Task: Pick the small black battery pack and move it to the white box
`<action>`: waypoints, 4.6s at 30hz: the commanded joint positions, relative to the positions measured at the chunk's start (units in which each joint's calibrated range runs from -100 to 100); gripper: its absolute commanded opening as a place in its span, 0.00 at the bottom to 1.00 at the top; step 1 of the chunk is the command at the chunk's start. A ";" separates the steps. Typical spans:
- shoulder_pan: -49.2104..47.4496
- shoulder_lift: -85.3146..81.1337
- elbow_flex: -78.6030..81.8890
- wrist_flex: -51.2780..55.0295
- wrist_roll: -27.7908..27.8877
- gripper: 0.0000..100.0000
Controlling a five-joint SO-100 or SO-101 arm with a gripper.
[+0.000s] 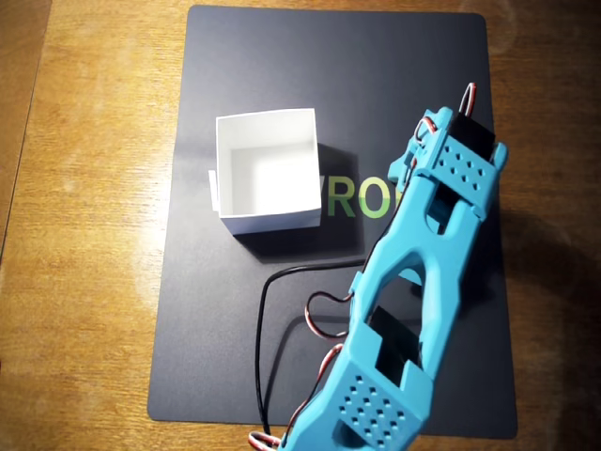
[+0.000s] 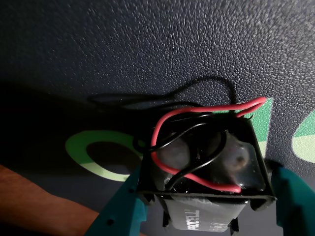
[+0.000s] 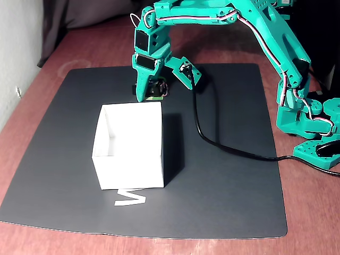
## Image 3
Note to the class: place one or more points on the small black battery pack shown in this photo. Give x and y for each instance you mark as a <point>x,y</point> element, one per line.
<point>156,89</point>

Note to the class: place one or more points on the small white wall clip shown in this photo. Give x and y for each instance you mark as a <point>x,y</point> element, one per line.
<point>18,91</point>

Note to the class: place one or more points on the teal arm base plate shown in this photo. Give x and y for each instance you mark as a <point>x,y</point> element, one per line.
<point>305,152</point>

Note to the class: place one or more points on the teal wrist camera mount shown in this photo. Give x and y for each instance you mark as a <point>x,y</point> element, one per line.
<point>196,74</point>

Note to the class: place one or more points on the grey curtain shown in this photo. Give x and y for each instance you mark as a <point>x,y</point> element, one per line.
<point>93,13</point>

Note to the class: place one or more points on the black mat with logo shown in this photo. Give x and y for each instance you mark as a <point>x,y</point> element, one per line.
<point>53,172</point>

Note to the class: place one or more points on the white open cardboard box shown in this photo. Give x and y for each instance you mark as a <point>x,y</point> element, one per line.
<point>127,170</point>

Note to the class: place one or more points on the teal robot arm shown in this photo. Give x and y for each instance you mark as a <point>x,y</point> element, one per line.
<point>279,40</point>

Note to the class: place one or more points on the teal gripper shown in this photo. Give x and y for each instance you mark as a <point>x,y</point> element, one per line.
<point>145,63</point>

